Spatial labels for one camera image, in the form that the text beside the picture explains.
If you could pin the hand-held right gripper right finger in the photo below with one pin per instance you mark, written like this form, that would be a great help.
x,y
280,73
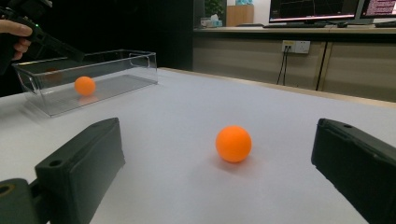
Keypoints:
x,y
358,168

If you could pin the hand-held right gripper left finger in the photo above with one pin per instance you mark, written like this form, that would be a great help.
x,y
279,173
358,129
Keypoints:
x,y
84,168

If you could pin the orange ball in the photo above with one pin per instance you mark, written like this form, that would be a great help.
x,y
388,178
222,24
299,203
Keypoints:
x,y
84,86
233,143

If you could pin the clear plastic container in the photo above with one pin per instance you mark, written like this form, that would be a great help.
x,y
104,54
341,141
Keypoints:
x,y
118,84

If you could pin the dark curtain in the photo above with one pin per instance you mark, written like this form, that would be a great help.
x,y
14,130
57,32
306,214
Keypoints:
x,y
124,28

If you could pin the beige cabinet counter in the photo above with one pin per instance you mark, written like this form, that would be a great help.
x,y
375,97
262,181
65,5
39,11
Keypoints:
x,y
358,62

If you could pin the white board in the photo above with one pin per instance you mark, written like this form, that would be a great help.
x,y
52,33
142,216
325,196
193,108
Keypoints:
x,y
186,109

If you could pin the black keyboard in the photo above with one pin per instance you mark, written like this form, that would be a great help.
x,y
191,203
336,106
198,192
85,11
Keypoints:
x,y
386,24

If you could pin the teal tissue box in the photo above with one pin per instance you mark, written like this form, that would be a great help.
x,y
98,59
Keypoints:
x,y
214,21

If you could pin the green plant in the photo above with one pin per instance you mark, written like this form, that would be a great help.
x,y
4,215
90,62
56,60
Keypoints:
x,y
214,7

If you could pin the computer monitor with text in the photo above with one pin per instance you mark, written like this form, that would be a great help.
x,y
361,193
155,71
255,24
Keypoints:
x,y
379,7

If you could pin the large computer monitor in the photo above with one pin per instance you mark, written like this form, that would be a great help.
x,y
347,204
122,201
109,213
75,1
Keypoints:
x,y
314,9

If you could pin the wooden box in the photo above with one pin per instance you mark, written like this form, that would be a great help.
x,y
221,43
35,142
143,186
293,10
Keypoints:
x,y
239,15

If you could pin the white wall socket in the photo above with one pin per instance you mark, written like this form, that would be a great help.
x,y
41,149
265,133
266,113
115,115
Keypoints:
x,y
295,46

